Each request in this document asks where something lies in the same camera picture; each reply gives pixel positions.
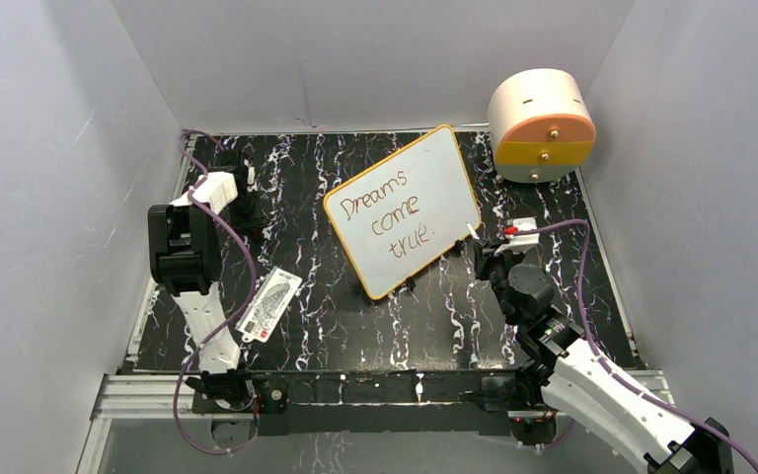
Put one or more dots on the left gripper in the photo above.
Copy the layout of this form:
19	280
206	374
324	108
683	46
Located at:
246	226

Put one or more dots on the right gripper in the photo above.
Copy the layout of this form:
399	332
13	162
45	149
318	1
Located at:
485	258

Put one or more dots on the white whiteboard marker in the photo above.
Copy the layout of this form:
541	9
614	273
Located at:
473	233

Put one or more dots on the yellow framed whiteboard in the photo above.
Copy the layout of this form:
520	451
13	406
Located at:
399	215

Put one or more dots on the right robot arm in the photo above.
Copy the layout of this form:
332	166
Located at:
563	373

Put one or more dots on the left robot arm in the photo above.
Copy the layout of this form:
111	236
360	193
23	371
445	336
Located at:
185	259

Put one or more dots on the flat packaged ruler set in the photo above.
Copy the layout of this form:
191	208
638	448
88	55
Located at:
268	306

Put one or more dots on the round three drawer cabinet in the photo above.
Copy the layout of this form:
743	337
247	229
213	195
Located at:
540	127

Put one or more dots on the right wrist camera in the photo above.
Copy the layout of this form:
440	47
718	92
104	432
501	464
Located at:
519	236

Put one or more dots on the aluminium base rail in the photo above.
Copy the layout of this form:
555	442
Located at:
156	396

